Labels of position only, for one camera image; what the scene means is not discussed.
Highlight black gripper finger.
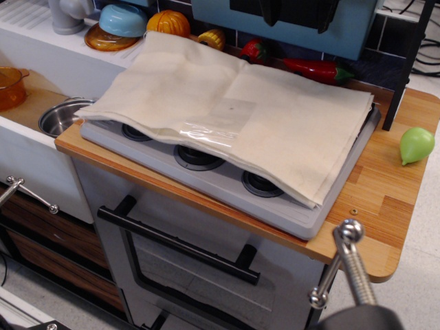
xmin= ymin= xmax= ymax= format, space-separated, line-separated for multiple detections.
xmin=258 ymin=0 xmax=283 ymax=27
xmin=316 ymin=0 xmax=339 ymax=34

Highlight cream cloth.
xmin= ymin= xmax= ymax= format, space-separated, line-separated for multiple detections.
xmin=78 ymin=32 xmax=373 ymax=208

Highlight red toy strawberry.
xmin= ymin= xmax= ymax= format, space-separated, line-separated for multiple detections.
xmin=239 ymin=38 xmax=269 ymax=65

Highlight red toy chili pepper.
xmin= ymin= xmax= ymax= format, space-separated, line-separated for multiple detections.
xmin=283 ymin=58 xmax=355 ymax=85

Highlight yellow toy corn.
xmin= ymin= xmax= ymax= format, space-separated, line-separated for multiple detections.
xmin=197 ymin=29 xmax=226 ymax=52

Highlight orange toy pumpkin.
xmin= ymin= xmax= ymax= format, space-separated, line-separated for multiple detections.
xmin=146 ymin=10 xmax=190 ymax=38

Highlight light blue bowl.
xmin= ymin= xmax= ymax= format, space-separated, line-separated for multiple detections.
xmin=98 ymin=4 xmax=148 ymax=38

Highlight green toy pear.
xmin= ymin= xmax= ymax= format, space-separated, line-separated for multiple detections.
xmin=399 ymin=127 xmax=435 ymax=166

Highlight black middle stove knob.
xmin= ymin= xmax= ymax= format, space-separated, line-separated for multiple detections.
xmin=173 ymin=145 xmax=225 ymax=171

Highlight black stove knob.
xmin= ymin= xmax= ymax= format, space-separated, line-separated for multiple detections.
xmin=241 ymin=171 xmax=284 ymax=198
xmin=122 ymin=124 xmax=151 ymax=142
xmin=173 ymin=145 xmax=225 ymax=171

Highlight black right stove knob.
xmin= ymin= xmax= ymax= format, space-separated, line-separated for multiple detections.
xmin=241 ymin=171 xmax=284 ymax=198

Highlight grey toy stove top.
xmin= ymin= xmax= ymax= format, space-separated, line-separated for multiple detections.
xmin=80 ymin=108 xmax=381 ymax=240

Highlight orange transparent plate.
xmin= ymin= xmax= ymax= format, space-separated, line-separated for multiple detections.
xmin=84 ymin=23 xmax=140 ymax=52

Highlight black left stove knob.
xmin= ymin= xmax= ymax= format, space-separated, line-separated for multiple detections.
xmin=122 ymin=124 xmax=151 ymax=142

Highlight grey toy faucet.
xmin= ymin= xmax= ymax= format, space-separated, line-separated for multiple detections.
xmin=48 ymin=0 xmax=95 ymax=35

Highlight white toy sink unit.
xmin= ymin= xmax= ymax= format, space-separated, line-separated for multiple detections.
xmin=1 ymin=1 xmax=143 ymax=223

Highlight silver clamp screw right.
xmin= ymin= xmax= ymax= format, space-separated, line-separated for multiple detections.
xmin=308 ymin=219 xmax=403 ymax=330

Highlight silver clamp screw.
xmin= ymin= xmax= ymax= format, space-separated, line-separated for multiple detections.
xmin=308 ymin=219 xmax=403 ymax=330
xmin=0 ymin=175 xmax=60 ymax=215

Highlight stainless steel pot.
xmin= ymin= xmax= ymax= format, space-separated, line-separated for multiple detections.
xmin=38 ymin=97 xmax=95 ymax=138

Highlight orange transparent pot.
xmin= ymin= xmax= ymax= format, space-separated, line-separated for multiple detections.
xmin=1 ymin=67 xmax=30 ymax=112

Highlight white toy oven door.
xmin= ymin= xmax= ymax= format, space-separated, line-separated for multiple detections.
xmin=91 ymin=187 xmax=324 ymax=329

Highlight silver clamp screw left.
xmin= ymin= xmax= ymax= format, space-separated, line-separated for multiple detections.
xmin=0 ymin=175 xmax=60 ymax=215

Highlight wooden drawer cabinet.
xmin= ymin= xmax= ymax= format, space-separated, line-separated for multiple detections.
xmin=1 ymin=192 xmax=130 ymax=322

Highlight black vertical frame post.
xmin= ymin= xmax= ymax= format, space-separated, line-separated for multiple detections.
xmin=382 ymin=0 xmax=436 ymax=131

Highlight black cables on floor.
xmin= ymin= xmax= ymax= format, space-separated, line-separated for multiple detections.
xmin=381 ymin=0 xmax=440 ymax=77

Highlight black oven door handle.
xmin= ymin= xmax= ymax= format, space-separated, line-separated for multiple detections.
xmin=97 ymin=195 xmax=260 ymax=285

